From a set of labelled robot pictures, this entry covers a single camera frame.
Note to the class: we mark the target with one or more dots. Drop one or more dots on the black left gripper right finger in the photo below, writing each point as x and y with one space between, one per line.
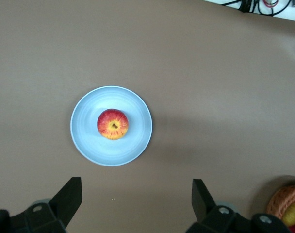
203 206

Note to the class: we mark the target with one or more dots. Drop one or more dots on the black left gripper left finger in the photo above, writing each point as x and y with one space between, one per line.
65 201

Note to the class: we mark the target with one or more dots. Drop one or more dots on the brown table cloth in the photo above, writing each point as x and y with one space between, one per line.
210 97

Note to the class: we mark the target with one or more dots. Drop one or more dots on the brown woven wicker basket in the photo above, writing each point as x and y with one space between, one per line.
281 199

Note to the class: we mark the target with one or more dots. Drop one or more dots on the brown green kiwi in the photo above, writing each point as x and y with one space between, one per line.
293 214

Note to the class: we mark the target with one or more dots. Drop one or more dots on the red yellow apple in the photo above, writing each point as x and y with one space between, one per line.
112 124

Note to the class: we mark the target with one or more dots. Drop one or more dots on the light blue plate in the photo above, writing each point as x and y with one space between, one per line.
89 136

